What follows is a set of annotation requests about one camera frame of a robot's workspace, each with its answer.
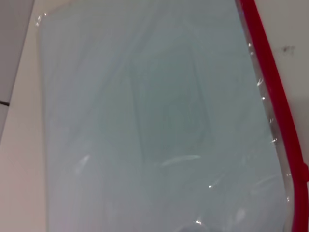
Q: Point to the clear document bag red zip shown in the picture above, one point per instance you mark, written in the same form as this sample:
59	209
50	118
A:
144	120

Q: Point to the red zip slider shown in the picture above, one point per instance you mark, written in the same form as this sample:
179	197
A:
303	174

